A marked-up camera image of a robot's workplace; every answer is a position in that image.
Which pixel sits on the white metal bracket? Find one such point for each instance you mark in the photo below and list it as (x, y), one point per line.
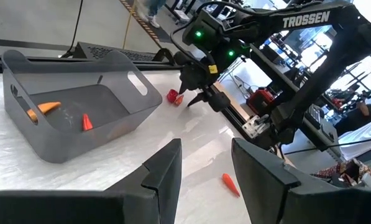
(250, 127)

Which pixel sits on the white cloth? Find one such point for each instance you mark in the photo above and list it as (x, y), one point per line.
(362, 140)

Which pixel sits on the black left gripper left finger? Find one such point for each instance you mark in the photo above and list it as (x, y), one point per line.
(154, 186)

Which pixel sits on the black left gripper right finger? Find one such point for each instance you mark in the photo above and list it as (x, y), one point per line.
(272, 193)

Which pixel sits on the orange carrot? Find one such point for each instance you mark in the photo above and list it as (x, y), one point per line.
(47, 107)

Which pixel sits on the black perforated computer case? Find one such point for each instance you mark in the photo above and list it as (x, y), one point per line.
(110, 51)

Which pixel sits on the red toolbox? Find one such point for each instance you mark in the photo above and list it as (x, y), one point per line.
(259, 99)

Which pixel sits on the red bell pepper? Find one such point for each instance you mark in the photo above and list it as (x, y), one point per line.
(171, 96)

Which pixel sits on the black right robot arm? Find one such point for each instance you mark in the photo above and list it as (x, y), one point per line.
(306, 19)

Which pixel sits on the black mat with hazard stripes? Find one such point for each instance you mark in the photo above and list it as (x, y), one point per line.
(144, 23)

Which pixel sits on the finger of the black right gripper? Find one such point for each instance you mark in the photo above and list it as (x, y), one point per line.
(183, 87)
(200, 97)

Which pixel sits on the grey plastic basket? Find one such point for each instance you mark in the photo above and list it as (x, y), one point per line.
(79, 146)

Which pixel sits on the grey side table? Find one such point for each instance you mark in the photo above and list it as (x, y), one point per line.
(325, 137)

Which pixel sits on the person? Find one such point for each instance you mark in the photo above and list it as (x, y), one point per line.
(152, 7)
(368, 118)

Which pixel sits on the patterned bag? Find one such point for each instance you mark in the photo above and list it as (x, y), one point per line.
(350, 169)

